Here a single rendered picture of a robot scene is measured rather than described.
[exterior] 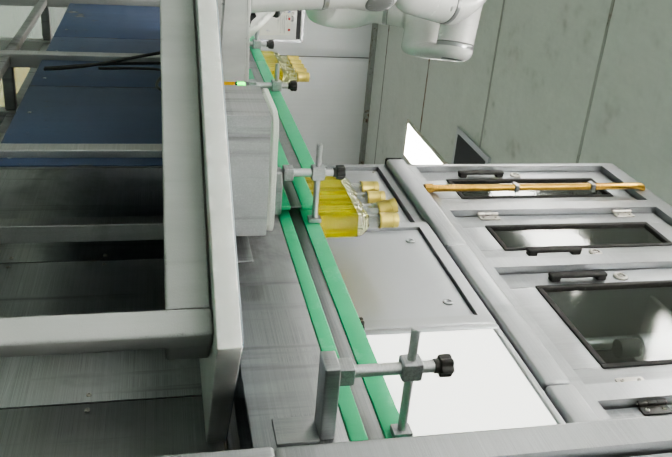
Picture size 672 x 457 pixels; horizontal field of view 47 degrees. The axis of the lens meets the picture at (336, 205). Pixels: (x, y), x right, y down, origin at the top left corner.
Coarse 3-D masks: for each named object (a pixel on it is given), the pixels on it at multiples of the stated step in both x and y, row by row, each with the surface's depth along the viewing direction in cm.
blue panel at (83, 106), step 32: (64, 32) 249; (96, 32) 252; (128, 32) 256; (64, 64) 216; (32, 96) 189; (64, 96) 191; (96, 96) 193; (128, 96) 195; (160, 96) 197; (32, 128) 169; (64, 128) 171; (96, 128) 172; (128, 128) 174; (160, 128) 176; (0, 160) 152; (32, 160) 153; (64, 160) 155; (96, 160) 156; (128, 160) 157; (160, 160) 159
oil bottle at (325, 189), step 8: (312, 184) 181; (320, 184) 181; (328, 184) 182; (336, 184) 182; (344, 184) 182; (312, 192) 177; (320, 192) 177; (328, 192) 178; (336, 192) 178; (344, 192) 178; (352, 192) 179
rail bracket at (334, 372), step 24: (336, 360) 96; (408, 360) 98; (432, 360) 99; (336, 384) 95; (408, 384) 99; (336, 408) 97; (408, 408) 101; (288, 432) 99; (312, 432) 99; (408, 432) 102
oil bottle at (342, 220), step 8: (320, 208) 170; (328, 208) 170; (336, 208) 170; (344, 208) 170; (352, 208) 171; (360, 208) 171; (320, 216) 166; (328, 216) 167; (336, 216) 167; (344, 216) 168; (352, 216) 168; (360, 216) 168; (368, 216) 171; (320, 224) 167; (328, 224) 168; (336, 224) 168; (344, 224) 168; (352, 224) 169; (360, 224) 169; (368, 224) 171; (328, 232) 168; (336, 232) 169; (344, 232) 169; (352, 232) 170; (360, 232) 170
